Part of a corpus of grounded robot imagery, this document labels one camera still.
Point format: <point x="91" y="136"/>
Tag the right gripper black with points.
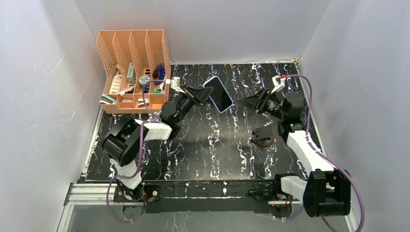
<point x="258" y="101"/>

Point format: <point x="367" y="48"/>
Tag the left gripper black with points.
<point x="198" y="95"/>

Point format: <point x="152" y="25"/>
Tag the phone with blue case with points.
<point x="220" y="97"/>

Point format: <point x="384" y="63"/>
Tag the grey stand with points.
<point x="263" y="136"/>

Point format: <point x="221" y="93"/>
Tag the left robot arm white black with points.
<point x="124" y="142"/>

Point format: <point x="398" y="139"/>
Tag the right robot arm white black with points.
<point x="307" y="150"/>

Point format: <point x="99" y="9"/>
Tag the blue black tool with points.
<point x="158" y="74"/>

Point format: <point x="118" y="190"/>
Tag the round blue white tape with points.
<point x="143" y="80"/>

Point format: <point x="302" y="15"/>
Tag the white stapler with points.
<point x="142" y="102"/>

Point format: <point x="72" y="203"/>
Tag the green white box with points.
<point x="131" y="76"/>

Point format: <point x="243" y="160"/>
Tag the orange plastic file organizer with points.
<point x="137" y="64"/>

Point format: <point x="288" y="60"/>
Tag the white label tag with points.
<point x="116" y="84"/>

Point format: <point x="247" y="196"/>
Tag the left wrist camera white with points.
<point x="175" y="83"/>

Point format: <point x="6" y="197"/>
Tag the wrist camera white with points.
<point x="175" y="83"/>
<point x="278" y="82"/>

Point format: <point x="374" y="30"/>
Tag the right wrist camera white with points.
<point x="278" y="82"/>

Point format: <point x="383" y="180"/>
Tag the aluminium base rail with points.
<point x="196" y="196"/>

